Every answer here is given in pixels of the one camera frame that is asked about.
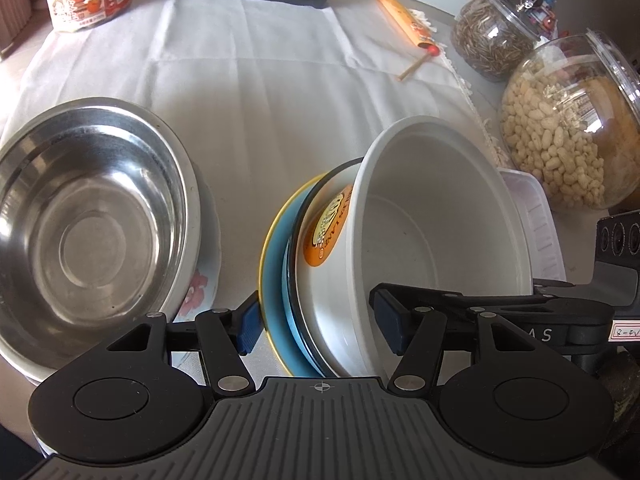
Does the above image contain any orange paper chopstick packet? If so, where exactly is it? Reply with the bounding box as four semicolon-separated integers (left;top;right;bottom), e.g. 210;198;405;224
377;0;441;82

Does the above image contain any glass jar of sunflower seeds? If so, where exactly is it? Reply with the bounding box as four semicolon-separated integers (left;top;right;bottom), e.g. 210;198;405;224
451;0;538;82

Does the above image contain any white plastic tray red outside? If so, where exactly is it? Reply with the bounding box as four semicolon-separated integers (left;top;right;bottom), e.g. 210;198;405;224
497;167;568;283

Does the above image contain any white fringed tablecloth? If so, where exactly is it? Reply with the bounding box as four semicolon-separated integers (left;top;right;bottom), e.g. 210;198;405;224
0;0;501;391

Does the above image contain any large glass jar of peanuts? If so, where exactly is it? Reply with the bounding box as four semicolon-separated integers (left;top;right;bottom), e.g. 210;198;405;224
500;30;640;211

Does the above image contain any blue plate with yellow rim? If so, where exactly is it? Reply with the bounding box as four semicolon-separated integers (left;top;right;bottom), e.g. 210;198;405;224
257;172;328;377

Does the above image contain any white paper bowl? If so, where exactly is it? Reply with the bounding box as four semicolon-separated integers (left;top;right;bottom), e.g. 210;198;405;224
295;116;536;378

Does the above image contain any small colourful toy figure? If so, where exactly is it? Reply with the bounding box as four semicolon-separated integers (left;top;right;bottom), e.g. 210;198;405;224
527;0;560;41

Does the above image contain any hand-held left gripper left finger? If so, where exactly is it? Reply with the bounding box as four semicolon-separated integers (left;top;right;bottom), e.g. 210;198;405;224
107;294;262;397

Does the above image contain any stainless steel bowl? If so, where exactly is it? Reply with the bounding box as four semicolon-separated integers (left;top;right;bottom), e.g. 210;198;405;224
0;97;201;383

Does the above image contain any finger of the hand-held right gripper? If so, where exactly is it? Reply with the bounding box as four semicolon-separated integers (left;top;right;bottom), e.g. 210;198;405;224
369;282;615;318

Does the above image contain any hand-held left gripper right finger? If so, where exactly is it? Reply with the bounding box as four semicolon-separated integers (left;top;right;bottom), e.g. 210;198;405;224
375;292;531;397

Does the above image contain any white bowl with orange label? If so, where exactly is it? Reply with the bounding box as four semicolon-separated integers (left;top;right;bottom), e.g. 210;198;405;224
260;157;366;378

